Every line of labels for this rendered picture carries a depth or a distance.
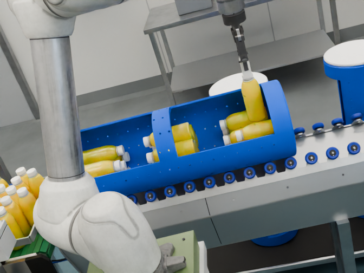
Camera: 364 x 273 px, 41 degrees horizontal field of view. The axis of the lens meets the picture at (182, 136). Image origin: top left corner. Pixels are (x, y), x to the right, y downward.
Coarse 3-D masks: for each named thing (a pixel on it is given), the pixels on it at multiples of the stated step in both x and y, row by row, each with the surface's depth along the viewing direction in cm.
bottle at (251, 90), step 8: (248, 80) 168; (256, 80) 170; (248, 88) 168; (256, 88) 168; (248, 96) 169; (256, 96) 169; (248, 104) 171; (256, 104) 170; (248, 112) 173; (256, 112) 172; (264, 112) 174; (256, 120) 173
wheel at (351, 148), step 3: (348, 144) 171; (351, 144) 171; (354, 144) 171; (357, 144) 171; (348, 147) 171; (351, 147) 171; (354, 147) 170; (357, 147) 170; (360, 147) 170; (348, 150) 171; (351, 150) 171; (354, 150) 170; (357, 150) 170; (351, 153) 171; (354, 153) 170
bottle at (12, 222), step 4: (8, 212) 182; (0, 216) 179; (4, 216) 180; (8, 216) 180; (12, 216) 182; (8, 220) 180; (12, 220) 181; (8, 224) 180; (12, 224) 181; (16, 224) 183; (12, 228) 181; (16, 228) 183; (20, 228) 185; (12, 232) 182; (16, 232) 183; (20, 232) 184; (16, 236) 183; (20, 236) 184; (24, 236) 187; (16, 248) 184; (20, 248) 185
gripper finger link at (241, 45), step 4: (236, 36) 155; (236, 40) 156; (240, 44) 157; (244, 44) 157; (240, 48) 158; (244, 48) 158; (240, 52) 159; (244, 52) 159; (240, 56) 159; (244, 56) 159; (240, 60) 161; (248, 60) 160
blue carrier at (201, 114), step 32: (224, 96) 182; (96, 128) 188; (128, 128) 193; (160, 128) 170; (288, 128) 163; (160, 160) 169; (192, 160) 169; (224, 160) 169; (256, 160) 171; (128, 192) 178
